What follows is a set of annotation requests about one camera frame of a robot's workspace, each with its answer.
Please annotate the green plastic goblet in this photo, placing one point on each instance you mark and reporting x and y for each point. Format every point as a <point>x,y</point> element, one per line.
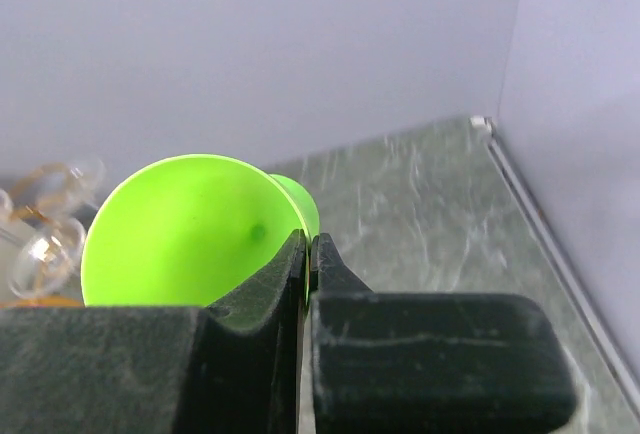
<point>186,230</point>

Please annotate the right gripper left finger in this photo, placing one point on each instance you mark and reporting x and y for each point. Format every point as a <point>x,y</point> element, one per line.
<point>231,367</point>

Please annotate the orange plastic goblet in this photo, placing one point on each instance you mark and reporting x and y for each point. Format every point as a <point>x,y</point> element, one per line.
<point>48,301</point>

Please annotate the clear flute wine glass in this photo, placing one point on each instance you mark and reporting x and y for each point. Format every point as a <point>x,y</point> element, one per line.
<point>47,261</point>

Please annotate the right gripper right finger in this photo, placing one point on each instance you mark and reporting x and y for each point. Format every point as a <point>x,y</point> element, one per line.
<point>430,362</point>

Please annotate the gold wire wine glass rack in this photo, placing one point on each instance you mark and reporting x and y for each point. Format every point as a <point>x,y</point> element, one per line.
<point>38,217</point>

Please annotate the clear glass tumbler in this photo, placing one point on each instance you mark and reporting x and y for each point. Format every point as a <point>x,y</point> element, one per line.
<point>6,210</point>

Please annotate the clear round wine glass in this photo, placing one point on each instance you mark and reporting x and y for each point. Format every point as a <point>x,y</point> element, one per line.
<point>64,187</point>

